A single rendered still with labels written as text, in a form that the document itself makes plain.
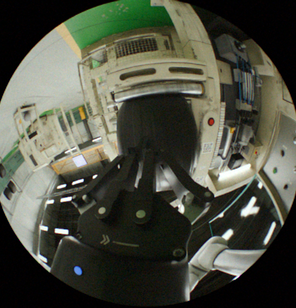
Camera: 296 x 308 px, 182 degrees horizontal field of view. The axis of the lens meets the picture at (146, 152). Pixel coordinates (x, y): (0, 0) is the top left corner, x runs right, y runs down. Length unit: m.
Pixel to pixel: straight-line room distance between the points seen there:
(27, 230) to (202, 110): 11.75
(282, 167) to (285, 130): 0.17
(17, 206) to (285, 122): 11.74
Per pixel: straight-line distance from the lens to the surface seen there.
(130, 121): 0.30
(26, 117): 2.66
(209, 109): 0.51
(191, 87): 0.38
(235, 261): 0.44
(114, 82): 0.35
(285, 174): 0.65
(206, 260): 0.53
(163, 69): 0.34
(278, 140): 0.64
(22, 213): 11.26
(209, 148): 0.60
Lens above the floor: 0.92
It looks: 33 degrees up
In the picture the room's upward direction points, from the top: 169 degrees clockwise
